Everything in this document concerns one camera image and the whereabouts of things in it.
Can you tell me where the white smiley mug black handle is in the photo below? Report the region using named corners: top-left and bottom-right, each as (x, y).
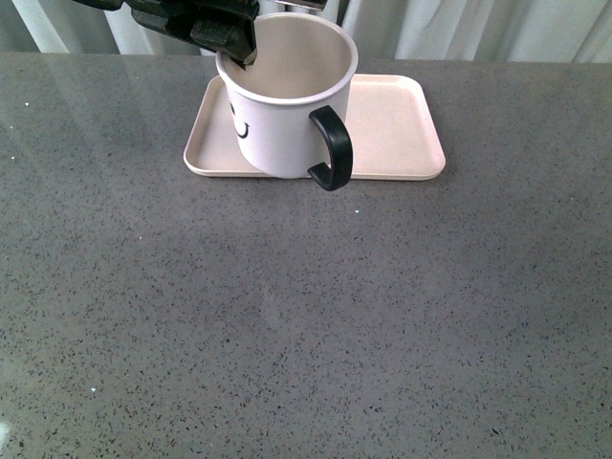
top-left (216, 12), bottom-right (359, 191)

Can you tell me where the beige rectangular plastic tray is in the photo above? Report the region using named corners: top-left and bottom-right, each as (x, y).
top-left (184, 74), bottom-right (446, 181)

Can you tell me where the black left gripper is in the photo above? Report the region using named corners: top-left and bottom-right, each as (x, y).
top-left (78, 0), bottom-right (260, 68)

